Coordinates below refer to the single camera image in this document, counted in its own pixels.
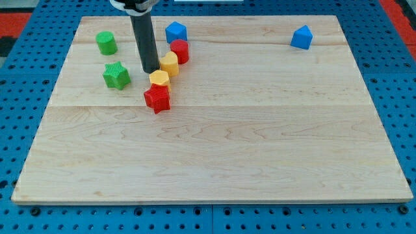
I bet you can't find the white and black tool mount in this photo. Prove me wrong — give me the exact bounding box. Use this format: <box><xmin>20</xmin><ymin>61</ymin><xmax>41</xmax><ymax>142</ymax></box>
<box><xmin>110</xmin><ymin>0</ymin><xmax>159</xmax><ymax>16</ymax></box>

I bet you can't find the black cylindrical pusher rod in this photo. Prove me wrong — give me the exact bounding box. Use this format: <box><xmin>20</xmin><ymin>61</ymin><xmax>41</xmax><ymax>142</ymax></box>
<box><xmin>130</xmin><ymin>13</ymin><xmax>160</xmax><ymax>73</ymax></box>

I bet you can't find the red star block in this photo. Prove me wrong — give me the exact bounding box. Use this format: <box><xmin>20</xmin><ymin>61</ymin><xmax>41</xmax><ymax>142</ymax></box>
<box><xmin>144</xmin><ymin>84</ymin><xmax>170</xmax><ymax>114</ymax></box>

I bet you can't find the green star block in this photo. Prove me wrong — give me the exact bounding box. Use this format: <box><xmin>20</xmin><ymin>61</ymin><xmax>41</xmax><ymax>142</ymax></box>
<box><xmin>103</xmin><ymin>61</ymin><xmax>131</xmax><ymax>90</ymax></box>

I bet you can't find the blue cube block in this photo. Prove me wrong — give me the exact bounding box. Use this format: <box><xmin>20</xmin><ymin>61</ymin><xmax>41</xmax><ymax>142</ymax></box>
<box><xmin>165</xmin><ymin>21</ymin><xmax>188</xmax><ymax>44</ymax></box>

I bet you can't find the green cylinder block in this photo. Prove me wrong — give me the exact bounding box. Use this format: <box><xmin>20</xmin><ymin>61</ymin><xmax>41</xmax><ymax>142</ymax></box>
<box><xmin>96</xmin><ymin>31</ymin><xmax>118</xmax><ymax>55</ymax></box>

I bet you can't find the red cylinder block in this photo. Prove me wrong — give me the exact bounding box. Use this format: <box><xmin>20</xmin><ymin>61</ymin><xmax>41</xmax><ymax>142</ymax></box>
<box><xmin>170</xmin><ymin>39</ymin><xmax>189</xmax><ymax>64</ymax></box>

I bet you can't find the yellow heart block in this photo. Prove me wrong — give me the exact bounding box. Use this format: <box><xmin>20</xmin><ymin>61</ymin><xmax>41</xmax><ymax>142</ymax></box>
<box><xmin>159</xmin><ymin>51</ymin><xmax>179</xmax><ymax>77</ymax></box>

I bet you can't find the yellow hexagon block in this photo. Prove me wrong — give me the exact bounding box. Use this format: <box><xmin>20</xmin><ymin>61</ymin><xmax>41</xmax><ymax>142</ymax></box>
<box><xmin>149</xmin><ymin>70</ymin><xmax>171</xmax><ymax>92</ymax></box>

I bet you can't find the light wooden board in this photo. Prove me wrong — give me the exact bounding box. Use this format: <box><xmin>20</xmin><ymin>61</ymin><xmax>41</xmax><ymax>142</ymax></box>
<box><xmin>12</xmin><ymin>16</ymin><xmax>413</xmax><ymax>205</ymax></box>

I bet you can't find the blue triangular prism block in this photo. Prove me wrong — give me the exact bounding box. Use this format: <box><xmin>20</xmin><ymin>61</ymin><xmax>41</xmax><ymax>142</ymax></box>
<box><xmin>290</xmin><ymin>25</ymin><xmax>313</xmax><ymax>49</ymax></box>

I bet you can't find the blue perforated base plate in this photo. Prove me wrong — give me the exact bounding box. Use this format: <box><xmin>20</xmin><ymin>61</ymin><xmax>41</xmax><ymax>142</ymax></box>
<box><xmin>1</xmin><ymin>1</ymin><xmax>415</xmax><ymax>233</ymax></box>

